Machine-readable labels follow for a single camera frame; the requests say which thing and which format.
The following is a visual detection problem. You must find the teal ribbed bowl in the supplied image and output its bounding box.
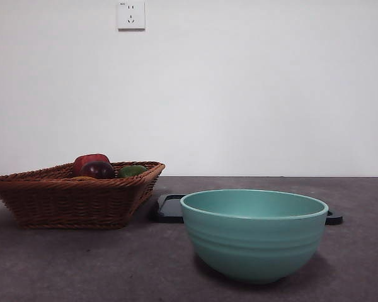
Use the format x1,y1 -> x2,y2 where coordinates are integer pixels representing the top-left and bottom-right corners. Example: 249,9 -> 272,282
180,188 -> 329,285

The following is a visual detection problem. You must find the green avocado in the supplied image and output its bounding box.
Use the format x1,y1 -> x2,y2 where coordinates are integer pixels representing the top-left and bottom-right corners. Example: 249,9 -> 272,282
117,165 -> 149,179

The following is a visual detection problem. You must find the dark rectangular tray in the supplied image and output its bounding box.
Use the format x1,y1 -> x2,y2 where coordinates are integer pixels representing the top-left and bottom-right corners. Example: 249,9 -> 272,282
148,194 -> 343,225

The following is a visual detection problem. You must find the dark purple plum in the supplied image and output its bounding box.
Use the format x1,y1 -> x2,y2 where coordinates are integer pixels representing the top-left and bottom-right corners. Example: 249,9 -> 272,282
80,160 -> 115,180

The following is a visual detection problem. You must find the red apple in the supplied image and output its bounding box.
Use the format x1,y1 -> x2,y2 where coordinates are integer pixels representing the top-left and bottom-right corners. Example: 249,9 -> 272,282
73,153 -> 111,177

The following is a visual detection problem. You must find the brown wicker basket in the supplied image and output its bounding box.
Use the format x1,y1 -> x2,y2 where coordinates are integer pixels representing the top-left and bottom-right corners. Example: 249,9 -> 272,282
0,160 -> 166,230

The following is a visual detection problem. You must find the white wall socket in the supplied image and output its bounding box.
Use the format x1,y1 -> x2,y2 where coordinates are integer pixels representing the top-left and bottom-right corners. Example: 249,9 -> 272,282
118,1 -> 146,31

